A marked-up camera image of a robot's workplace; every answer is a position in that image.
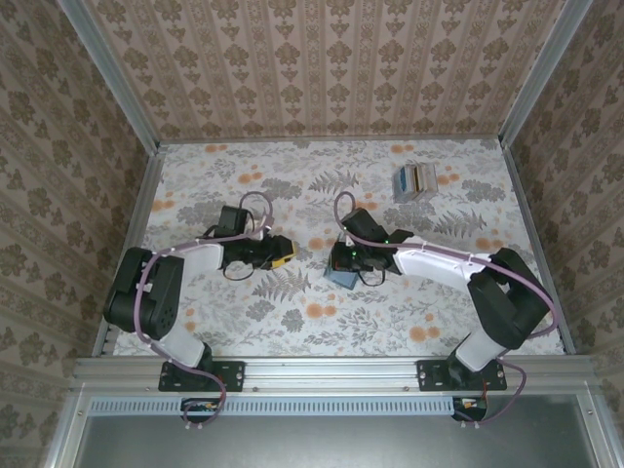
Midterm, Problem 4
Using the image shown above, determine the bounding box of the black controller board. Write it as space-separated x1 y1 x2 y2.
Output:
180 397 221 423
451 395 489 422

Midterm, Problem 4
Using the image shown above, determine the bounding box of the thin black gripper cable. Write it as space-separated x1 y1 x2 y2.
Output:
221 260 254 283
358 267 386 289

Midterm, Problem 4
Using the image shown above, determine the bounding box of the floral table cover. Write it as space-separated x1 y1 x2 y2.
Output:
104 140 569 358

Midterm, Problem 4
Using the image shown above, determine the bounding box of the grey slotted cable duct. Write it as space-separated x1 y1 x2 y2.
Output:
90 395 488 417

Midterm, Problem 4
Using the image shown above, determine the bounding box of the aluminium frame post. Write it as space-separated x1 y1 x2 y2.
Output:
60 0 162 152
499 0 584 147

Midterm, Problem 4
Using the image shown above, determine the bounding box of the thin black left gripper cable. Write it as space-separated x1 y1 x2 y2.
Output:
221 260 254 283

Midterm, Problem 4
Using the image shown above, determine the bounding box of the thin black right gripper cable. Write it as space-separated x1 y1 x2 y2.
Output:
358 267 386 289

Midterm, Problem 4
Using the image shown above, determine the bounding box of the aluminium frame rail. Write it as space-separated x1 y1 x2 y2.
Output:
501 140 576 357
72 355 599 391
92 143 168 360
158 137 503 146

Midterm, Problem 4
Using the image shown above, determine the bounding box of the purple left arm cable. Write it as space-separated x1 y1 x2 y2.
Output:
134 191 277 433

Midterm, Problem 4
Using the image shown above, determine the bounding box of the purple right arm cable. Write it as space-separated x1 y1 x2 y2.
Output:
333 191 557 430

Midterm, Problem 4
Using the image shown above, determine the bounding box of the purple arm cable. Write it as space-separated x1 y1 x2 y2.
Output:
134 191 277 433
333 191 557 430

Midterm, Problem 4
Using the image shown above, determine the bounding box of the blue card holder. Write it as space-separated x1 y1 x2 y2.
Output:
323 264 358 291

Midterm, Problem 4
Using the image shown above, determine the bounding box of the clear acrylic card stand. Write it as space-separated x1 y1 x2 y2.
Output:
392 163 439 203

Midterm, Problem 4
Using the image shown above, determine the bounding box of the grey metal panel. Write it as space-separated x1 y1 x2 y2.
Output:
75 413 594 468

